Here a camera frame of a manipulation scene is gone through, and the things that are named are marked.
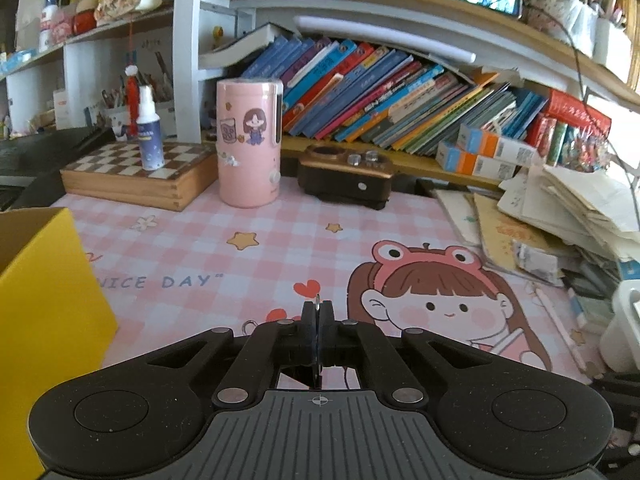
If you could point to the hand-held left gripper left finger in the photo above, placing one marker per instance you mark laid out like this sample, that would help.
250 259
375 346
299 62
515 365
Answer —
309 325

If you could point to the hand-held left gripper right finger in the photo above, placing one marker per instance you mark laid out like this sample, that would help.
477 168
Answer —
327 325

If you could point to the yellow cardboard box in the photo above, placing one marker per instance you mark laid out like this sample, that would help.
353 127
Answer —
45 335

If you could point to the pink checked desktop mat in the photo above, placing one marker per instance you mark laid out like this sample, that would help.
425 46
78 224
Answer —
200 240

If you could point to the white plastic stand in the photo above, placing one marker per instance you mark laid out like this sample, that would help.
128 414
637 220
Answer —
622 330

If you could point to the white pen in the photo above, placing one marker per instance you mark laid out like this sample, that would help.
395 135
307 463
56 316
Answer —
557 325

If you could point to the brown pencil sharpener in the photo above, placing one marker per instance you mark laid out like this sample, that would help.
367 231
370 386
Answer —
340 185

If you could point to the pink cartoon canister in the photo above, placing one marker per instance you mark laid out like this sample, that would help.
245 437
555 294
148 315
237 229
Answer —
245 160

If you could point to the orange printed booklet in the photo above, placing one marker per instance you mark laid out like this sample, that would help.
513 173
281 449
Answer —
515 235

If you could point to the stack of papers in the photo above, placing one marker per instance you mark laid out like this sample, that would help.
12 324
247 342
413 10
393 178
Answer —
575 205

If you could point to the blue orange white carton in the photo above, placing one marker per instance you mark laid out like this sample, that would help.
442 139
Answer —
500 142
475 160

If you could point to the row of children's books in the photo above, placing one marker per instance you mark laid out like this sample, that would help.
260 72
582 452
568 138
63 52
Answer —
375 100

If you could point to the wooden chess box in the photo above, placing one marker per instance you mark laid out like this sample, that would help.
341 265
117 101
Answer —
125 185

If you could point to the white blue spray bottle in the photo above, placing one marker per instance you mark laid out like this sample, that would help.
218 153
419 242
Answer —
150 145

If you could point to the colourful card packs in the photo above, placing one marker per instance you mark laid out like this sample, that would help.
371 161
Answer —
575 147

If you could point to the red tassel ornament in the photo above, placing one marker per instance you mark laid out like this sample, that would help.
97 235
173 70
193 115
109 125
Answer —
132 100

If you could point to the white pen holder with pens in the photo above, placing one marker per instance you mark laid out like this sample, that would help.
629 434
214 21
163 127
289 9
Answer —
117 112

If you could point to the red gift box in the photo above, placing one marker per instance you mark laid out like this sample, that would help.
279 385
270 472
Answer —
575 110

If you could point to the white wooden bookshelf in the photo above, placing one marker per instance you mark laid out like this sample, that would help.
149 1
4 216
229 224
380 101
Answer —
187 35

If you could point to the black electronic keyboard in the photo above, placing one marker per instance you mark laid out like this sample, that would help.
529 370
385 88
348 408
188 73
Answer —
30 160

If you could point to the white box red label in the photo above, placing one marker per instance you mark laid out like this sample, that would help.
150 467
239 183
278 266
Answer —
61 110

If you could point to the white shelf unit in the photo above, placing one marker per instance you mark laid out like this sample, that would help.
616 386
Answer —
80 60

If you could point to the white storage bins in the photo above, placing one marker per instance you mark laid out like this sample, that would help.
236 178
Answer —
600 40

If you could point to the red jar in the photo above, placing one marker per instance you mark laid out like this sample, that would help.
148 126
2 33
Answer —
85 22

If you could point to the pink box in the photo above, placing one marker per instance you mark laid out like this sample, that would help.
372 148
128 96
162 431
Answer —
62 30

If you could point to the blue tissue pack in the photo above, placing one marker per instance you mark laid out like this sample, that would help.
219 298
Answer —
17 62

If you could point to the white bottle blue cap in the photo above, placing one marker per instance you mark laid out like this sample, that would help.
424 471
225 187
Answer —
48 25

